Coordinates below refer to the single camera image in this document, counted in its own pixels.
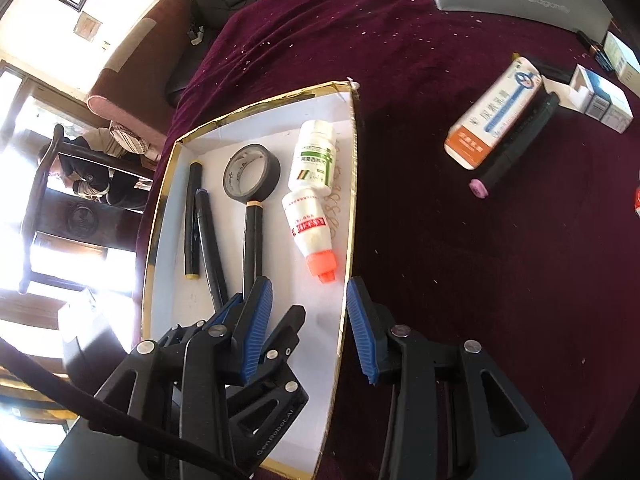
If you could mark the long white ointment box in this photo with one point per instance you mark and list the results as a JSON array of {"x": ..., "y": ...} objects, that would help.
[{"x": 492, "y": 120}]

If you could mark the black tape roll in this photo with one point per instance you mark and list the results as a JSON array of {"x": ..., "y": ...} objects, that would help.
[{"x": 265, "y": 187}]

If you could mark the black marker pink cap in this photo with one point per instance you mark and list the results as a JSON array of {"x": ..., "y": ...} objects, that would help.
[{"x": 520, "y": 145}]

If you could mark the white green label medicine bottle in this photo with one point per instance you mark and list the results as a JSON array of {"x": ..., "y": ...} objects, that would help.
[{"x": 312, "y": 160}]

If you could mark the small blue white open box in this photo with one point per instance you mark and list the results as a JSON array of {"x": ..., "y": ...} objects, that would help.
[{"x": 607, "y": 105}]

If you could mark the white glue bottle orange cap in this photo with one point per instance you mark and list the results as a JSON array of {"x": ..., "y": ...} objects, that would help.
[{"x": 310, "y": 230}]

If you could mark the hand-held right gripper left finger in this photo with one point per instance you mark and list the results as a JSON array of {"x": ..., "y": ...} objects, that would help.
[{"x": 257, "y": 330}]

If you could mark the black pen gold tip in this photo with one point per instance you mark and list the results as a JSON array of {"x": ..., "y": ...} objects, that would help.
[{"x": 592, "y": 49}]

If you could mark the gold rimmed white box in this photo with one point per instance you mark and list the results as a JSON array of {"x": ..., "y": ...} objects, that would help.
[{"x": 280, "y": 125}]

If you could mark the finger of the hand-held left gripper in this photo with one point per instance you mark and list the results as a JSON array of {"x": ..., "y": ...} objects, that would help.
[
  {"x": 285, "y": 332},
  {"x": 222, "y": 312}
]

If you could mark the small white printed box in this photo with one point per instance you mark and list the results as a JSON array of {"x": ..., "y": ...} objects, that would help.
[{"x": 625, "y": 57}]

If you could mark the black marker yellow cap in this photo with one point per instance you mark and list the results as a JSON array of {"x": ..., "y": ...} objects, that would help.
[{"x": 191, "y": 220}]

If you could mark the black marker tan cap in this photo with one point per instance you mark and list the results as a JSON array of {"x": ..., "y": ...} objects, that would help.
[{"x": 253, "y": 250}]

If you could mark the pile of clothes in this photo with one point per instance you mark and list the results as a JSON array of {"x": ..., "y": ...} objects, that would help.
[{"x": 100, "y": 180}]

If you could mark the black marker purple cap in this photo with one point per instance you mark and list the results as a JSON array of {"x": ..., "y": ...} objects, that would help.
[{"x": 207, "y": 245}]

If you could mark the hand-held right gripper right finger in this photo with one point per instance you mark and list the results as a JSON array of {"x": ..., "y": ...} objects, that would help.
[{"x": 362, "y": 330}]

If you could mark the brown sofa armrest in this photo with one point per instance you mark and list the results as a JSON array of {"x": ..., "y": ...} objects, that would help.
[{"x": 145, "y": 60}]

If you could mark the dark wooden chair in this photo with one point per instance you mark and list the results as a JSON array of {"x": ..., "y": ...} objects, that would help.
[{"x": 75, "y": 220}]

